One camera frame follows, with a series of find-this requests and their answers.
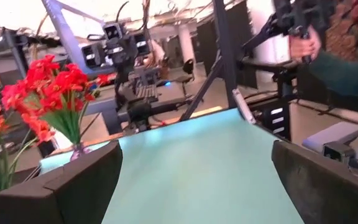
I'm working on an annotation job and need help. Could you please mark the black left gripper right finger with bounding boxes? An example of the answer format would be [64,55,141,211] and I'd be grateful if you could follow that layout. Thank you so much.
[271,139,358,224]

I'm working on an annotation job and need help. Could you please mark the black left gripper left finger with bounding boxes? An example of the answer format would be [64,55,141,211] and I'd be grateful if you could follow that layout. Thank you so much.
[0,139,124,224]

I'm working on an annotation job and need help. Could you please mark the red artificial flower bunch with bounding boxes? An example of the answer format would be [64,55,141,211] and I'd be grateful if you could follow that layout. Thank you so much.
[50,62,117,147]
[23,54,63,147]
[1,79,55,125]

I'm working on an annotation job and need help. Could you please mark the purple ribbed glass vase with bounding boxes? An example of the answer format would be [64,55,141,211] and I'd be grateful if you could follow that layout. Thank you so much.
[70,142,93,162]

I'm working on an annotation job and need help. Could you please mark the small black box device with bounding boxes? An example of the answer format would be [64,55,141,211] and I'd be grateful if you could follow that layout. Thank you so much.
[321,141,358,174]

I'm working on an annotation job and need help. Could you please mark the black computer keyboard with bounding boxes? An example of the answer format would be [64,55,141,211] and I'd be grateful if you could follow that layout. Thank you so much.
[135,83,158,103]

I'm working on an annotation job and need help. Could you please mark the grey metal pole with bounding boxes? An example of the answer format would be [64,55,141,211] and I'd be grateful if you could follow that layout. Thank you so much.
[40,0,85,75]

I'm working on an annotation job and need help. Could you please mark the grey padded seat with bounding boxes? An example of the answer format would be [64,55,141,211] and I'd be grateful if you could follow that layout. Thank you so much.
[301,120,358,155]

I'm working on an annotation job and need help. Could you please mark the white round pillar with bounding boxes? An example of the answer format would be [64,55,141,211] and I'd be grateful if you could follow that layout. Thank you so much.
[178,24,196,65]

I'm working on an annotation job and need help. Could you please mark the black office chair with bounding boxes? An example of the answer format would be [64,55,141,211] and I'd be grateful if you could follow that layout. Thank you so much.
[174,58,198,100]

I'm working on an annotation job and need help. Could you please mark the black box white stripes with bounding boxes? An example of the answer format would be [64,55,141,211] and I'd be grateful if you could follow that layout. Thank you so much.
[261,101,291,141]

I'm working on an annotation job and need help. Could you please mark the grey metal rack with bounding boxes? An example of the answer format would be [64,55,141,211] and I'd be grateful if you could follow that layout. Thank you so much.
[0,18,30,78]

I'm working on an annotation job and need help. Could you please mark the black partition panel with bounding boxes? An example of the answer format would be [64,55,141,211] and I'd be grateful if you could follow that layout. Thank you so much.
[228,2,258,90]

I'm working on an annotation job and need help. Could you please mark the person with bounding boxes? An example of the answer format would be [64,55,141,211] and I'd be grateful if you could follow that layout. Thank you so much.
[290,0,358,100]

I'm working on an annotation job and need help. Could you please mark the teal table mat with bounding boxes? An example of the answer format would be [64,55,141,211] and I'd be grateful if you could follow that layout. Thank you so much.
[39,107,306,224]

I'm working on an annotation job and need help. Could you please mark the person's hand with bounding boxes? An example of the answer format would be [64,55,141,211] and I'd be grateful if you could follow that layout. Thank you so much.
[290,26,322,63]

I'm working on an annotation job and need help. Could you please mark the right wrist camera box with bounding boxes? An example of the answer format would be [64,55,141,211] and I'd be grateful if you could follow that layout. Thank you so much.
[103,22,124,42]

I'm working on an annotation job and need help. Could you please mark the black diagonal frame strut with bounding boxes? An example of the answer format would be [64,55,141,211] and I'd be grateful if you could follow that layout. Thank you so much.
[180,57,226,123]

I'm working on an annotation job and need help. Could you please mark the black metal table frame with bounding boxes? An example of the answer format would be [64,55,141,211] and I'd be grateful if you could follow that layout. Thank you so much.
[211,0,257,125]

